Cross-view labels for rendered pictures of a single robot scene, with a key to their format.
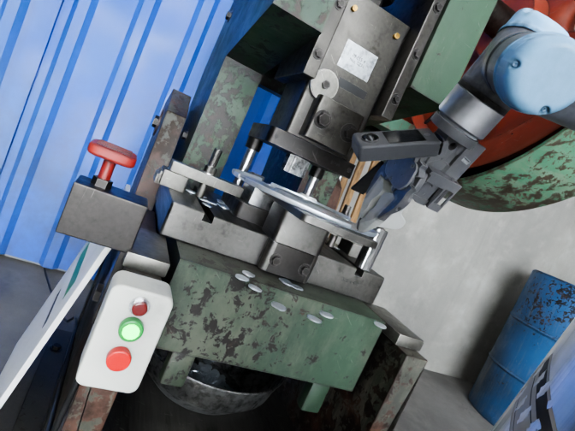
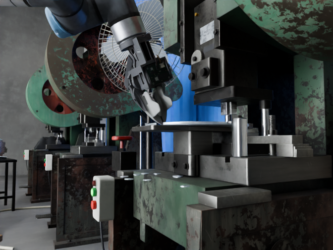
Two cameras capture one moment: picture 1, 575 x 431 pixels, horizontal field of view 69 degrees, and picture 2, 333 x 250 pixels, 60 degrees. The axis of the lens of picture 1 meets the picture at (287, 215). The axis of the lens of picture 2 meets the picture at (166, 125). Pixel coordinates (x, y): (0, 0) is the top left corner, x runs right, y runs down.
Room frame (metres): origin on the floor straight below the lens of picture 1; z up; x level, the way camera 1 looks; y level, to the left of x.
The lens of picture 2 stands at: (0.60, -0.83, 0.74)
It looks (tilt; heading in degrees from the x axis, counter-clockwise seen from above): 3 degrees up; 84
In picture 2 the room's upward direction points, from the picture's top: straight up
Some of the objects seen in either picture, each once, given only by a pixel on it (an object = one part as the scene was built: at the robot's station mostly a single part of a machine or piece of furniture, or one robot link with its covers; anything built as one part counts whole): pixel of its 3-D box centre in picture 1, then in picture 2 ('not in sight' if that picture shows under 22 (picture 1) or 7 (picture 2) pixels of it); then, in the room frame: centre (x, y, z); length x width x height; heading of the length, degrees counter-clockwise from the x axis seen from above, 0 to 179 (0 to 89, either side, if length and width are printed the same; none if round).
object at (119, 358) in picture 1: (118, 358); (93, 205); (0.47, 0.11, 0.54); 0.03 x 0.01 x 0.03; 113
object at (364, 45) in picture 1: (341, 76); (218, 43); (0.85, 0.01, 1.04); 0.17 x 0.15 x 0.30; 23
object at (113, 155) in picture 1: (105, 174); (122, 146); (0.55, 0.25, 0.72); 0.07 x 0.06 x 0.08; 23
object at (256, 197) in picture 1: (279, 201); (229, 135); (0.89, 0.03, 0.76); 0.15 x 0.09 x 0.05; 113
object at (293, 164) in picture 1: (295, 165); (227, 108); (0.88, 0.03, 0.84); 0.05 x 0.03 x 0.04; 113
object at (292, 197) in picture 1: (304, 202); (196, 126); (0.78, -0.02, 0.78); 0.29 x 0.29 x 0.01
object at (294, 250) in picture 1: (299, 242); (182, 149); (0.73, -0.04, 0.72); 0.25 x 0.14 x 0.14; 23
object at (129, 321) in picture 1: (131, 329); (93, 192); (0.47, 0.11, 0.58); 0.03 x 0.01 x 0.03; 113
